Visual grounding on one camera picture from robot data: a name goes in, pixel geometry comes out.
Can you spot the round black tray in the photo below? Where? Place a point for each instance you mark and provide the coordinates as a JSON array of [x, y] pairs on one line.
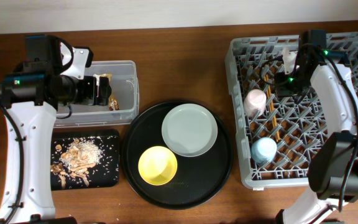
[[197, 178]]

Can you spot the grey dishwasher rack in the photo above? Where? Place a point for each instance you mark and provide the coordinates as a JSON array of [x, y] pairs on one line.
[[299, 129]]

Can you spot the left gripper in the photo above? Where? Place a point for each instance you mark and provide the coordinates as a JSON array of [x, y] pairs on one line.
[[91, 96]]

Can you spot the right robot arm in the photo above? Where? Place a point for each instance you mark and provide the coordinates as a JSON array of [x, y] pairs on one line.
[[333, 172]]

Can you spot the grey plate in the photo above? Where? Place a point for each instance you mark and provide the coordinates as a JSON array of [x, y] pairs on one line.
[[189, 130]]

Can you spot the food scraps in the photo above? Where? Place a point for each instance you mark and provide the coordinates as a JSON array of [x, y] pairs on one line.
[[76, 158]]

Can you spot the brown gold snack wrapper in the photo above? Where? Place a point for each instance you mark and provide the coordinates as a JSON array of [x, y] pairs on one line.
[[105, 94]]

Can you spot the pink cup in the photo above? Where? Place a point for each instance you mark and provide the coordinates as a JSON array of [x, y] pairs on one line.
[[255, 103]]

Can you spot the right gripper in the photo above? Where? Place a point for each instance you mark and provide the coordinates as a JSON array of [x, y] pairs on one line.
[[281, 88]]

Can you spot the clear plastic bin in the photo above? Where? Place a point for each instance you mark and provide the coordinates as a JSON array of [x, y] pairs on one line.
[[125, 88]]

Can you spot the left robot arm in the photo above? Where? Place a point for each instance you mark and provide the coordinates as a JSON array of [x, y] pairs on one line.
[[53, 73]]

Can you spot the black rectangular tray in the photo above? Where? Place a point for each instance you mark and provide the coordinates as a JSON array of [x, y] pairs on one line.
[[107, 168]]

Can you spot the blue cup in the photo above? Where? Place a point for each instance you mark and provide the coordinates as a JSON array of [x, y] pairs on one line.
[[263, 150]]

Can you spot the yellow bowl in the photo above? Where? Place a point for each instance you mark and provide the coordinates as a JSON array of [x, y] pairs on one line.
[[157, 165]]

